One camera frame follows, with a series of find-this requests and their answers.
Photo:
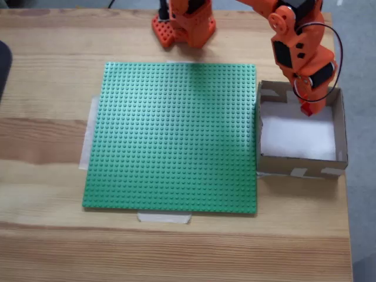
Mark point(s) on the masking tape strip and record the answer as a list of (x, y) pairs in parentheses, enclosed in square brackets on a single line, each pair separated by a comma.
[(164, 218), (86, 147)]

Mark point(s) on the black rounded object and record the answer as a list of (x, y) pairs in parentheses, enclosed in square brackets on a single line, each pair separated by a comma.
[(4, 67)]

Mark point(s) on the open cardboard box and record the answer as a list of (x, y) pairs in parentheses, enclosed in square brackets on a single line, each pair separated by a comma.
[(273, 167)]

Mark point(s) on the black table clamp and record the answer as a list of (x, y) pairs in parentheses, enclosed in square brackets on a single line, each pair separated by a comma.
[(163, 11)]

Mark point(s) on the green lego baseplate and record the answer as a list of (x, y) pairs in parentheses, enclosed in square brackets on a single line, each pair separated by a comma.
[(176, 141)]

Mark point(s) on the red lego block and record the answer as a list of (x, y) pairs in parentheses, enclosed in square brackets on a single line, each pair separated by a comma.
[(307, 111)]

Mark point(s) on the white paper sheet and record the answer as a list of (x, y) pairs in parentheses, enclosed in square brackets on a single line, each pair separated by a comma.
[(293, 138)]

